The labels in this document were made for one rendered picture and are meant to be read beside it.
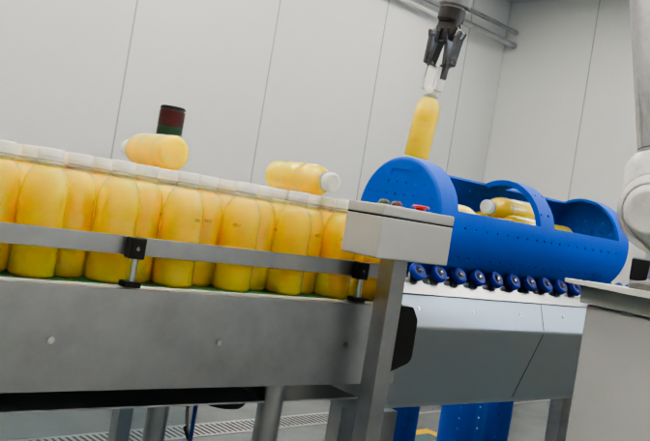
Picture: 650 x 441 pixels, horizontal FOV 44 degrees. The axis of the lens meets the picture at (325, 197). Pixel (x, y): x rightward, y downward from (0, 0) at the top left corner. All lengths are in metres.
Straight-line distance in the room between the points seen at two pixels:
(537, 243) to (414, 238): 0.71
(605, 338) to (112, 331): 1.06
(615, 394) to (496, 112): 6.40
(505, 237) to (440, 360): 0.35
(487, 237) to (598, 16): 5.92
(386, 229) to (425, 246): 0.11
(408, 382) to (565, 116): 5.91
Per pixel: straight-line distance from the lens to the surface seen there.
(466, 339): 2.04
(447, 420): 3.39
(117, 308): 1.31
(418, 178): 1.93
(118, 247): 1.32
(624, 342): 1.84
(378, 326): 1.56
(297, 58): 6.16
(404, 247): 1.51
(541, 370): 2.38
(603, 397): 1.87
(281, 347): 1.51
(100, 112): 5.20
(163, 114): 1.97
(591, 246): 2.41
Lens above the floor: 1.07
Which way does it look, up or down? 1 degrees up
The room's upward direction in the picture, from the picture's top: 9 degrees clockwise
